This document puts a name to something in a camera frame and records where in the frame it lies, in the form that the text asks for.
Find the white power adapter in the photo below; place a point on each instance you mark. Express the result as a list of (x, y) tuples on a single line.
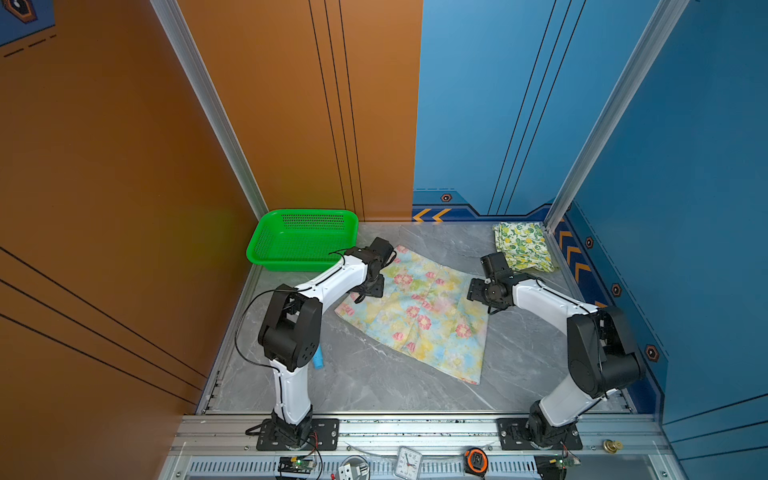
[(354, 468)]

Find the small white clock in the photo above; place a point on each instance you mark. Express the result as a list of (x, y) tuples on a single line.
[(408, 464)]

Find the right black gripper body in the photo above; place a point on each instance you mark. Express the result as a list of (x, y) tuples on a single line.
[(482, 292)]

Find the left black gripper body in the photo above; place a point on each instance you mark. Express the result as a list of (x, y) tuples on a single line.
[(376, 289)]

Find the orange black tape measure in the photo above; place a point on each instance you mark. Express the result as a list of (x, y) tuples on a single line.
[(475, 462)]

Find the light blue cylinder tool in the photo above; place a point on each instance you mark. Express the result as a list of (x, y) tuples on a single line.
[(318, 359)]

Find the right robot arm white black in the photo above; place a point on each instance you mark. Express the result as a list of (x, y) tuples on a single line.
[(602, 353)]

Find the green plastic basket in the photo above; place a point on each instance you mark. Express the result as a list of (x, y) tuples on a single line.
[(302, 240)]

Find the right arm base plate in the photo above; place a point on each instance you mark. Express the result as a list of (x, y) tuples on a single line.
[(530, 434)]

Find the pastel floral skirt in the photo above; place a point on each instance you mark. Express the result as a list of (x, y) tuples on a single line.
[(424, 313)]

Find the brass round knob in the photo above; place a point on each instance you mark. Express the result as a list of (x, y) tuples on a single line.
[(612, 446)]

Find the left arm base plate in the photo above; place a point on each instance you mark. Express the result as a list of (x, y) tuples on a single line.
[(320, 433)]

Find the green circuit board left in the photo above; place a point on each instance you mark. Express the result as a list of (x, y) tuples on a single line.
[(295, 467)]

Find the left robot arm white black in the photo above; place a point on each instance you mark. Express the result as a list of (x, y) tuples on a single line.
[(291, 329)]

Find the lemon print skirt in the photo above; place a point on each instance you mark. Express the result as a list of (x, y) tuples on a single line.
[(524, 246)]

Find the circuit board right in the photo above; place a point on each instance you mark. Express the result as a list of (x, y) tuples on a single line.
[(555, 467)]

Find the aluminium front rail frame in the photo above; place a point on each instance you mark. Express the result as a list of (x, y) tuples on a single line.
[(224, 447)]

